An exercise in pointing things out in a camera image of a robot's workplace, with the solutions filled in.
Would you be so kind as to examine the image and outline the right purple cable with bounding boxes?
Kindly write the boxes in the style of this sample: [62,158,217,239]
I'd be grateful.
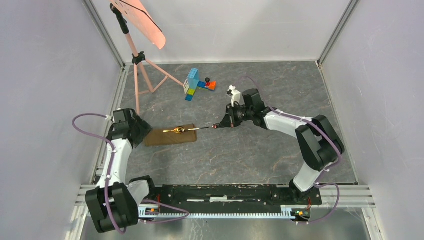
[236,75,343,225]

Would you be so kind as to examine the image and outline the white slotted cable duct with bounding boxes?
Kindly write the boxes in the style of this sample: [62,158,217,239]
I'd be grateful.
[138,204,311,221]

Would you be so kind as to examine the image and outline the brown cloth napkin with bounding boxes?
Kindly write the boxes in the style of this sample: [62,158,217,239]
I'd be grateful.
[143,127,198,147]

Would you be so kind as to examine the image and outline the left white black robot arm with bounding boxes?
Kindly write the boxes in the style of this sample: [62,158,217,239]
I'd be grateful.
[85,108,157,234]

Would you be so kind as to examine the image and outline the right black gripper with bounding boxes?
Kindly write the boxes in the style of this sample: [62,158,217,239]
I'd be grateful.
[219,102,254,129]

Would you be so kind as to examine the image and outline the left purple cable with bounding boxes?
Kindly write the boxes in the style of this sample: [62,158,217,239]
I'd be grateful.
[71,113,191,235]

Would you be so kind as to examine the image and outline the pink music stand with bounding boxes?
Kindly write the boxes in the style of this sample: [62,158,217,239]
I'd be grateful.
[110,0,183,114]

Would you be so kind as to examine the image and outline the purple cable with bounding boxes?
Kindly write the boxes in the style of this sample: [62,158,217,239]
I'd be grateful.
[236,75,343,225]
[71,113,191,235]

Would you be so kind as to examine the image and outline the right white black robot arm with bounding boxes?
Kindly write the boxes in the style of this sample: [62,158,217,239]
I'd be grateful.
[213,86,346,204]

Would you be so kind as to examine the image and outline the gold spoon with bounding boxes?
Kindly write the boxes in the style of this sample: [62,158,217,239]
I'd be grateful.
[162,126,200,134]

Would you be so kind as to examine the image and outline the black fork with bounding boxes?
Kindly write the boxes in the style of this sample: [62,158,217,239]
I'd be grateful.
[189,124,218,131]

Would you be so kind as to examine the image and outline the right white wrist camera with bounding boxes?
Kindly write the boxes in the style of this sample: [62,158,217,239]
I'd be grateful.
[226,85,241,107]

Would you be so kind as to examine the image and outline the colourful toy block structure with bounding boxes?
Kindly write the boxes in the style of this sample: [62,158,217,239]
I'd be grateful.
[183,68,217,102]

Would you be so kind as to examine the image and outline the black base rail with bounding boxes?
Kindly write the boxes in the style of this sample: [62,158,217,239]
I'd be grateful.
[147,184,323,215]

